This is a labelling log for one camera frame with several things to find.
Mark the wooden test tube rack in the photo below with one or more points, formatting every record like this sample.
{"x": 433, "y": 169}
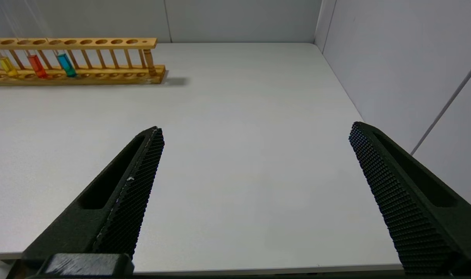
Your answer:
{"x": 103, "y": 79}

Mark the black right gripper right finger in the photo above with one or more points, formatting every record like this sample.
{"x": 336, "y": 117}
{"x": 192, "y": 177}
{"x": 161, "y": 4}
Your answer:
{"x": 417, "y": 217}

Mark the yellow pigment test tube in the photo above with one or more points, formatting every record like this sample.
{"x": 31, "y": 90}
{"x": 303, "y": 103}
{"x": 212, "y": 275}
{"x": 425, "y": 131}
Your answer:
{"x": 7, "y": 66}

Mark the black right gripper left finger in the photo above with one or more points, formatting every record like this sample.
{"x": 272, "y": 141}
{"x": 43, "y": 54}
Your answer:
{"x": 119, "y": 209}

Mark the green pigment test tube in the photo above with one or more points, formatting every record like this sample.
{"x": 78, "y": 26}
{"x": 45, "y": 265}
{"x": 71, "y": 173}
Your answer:
{"x": 66, "y": 65}

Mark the red pigment test tube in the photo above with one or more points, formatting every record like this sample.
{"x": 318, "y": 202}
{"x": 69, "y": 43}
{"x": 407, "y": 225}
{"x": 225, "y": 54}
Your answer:
{"x": 37, "y": 66}

